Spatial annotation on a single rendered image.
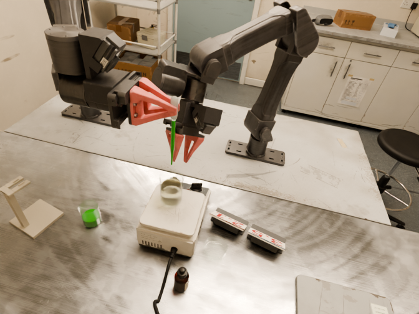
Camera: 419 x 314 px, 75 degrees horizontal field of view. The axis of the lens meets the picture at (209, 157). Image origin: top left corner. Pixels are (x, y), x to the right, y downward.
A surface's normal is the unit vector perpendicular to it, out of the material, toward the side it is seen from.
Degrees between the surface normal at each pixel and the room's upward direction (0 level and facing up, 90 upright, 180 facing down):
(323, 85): 90
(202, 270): 0
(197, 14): 90
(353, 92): 90
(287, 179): 0
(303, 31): 90
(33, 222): 0
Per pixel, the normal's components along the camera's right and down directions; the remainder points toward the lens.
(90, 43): -0.21, 0.62
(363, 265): 0.11, -0.76
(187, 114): 0.54, 0.26
